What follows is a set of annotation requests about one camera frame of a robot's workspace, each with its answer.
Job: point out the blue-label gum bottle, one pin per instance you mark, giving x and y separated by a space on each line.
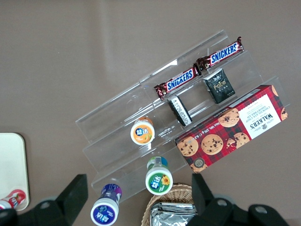
104 212

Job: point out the cream plastic tray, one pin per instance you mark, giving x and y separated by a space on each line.
11 164

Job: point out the Snickers chocolate bar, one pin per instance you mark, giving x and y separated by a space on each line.
219 53
178 82

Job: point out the light wicker basket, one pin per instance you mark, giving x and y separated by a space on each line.
174 193

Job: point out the orange-label gum bottle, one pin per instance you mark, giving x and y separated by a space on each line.
142 133

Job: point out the green-label gum bottle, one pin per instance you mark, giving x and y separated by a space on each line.
158 181

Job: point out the clear acrylic stepped shelf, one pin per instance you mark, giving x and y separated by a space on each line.
113 131

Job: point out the stack of foil trays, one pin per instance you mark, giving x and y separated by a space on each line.
169 215

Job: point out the red-label gum bottle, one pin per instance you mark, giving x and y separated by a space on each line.
15 199

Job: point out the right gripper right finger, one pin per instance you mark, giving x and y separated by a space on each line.
204 200

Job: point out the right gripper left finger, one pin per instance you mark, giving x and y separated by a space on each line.
70 195

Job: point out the red Walkers cookie box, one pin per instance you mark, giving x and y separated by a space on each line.
230 131

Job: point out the black tissue pack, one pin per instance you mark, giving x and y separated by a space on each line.
179 111
219 86

